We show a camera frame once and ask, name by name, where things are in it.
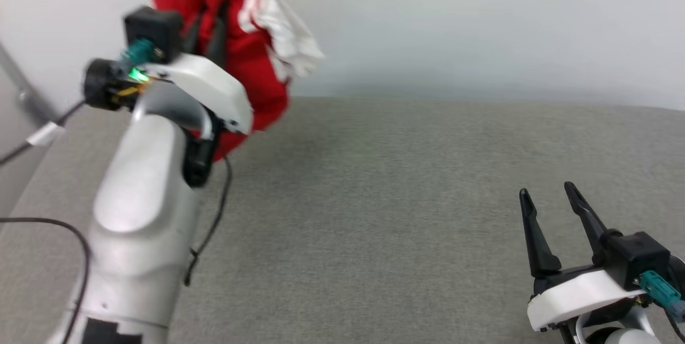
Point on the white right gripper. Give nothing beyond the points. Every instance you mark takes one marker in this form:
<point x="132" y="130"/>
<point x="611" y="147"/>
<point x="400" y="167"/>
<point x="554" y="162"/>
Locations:
<point x="580" y="293"/>

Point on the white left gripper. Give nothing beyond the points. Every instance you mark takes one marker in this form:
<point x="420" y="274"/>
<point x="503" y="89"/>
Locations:
<point x="214" y="84"/>

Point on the red and white garment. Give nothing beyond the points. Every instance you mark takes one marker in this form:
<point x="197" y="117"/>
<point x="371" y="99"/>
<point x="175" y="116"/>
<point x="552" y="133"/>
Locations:
<point x="251" y="66"/>

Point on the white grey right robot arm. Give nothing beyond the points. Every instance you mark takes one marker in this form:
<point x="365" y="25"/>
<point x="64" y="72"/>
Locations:
<point x="621" y="336"/>

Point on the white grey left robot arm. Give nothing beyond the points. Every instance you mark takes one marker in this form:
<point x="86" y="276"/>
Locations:
<point x="139" y="215"/>

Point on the grey fabric sofa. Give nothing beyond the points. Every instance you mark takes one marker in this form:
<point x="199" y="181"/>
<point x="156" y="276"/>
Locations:
<point x="401" y="199"/>

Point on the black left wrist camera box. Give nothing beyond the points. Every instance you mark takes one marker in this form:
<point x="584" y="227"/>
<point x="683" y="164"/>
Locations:
<point x="152" y="31"/>

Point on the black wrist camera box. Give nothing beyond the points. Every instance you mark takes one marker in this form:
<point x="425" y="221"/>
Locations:
<point x="637" y="258"/>
<point x="152" y="31"/>

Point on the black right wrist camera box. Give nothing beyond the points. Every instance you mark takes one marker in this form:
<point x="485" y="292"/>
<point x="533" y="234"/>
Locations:
<point x="637" y="258"/>

